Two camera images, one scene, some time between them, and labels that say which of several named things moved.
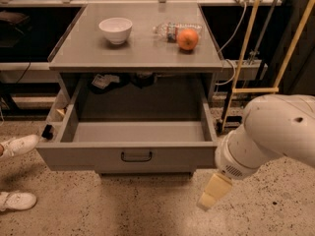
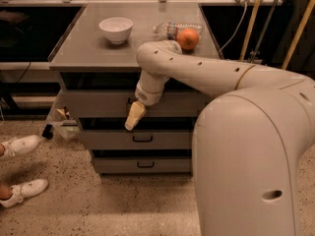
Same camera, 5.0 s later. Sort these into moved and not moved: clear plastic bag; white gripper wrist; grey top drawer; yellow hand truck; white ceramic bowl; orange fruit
Moved: white gripper wrist; grey top drawer
Not moved: yellow hand truck; clear plastic bag; white ceramic bowl; orange fruit
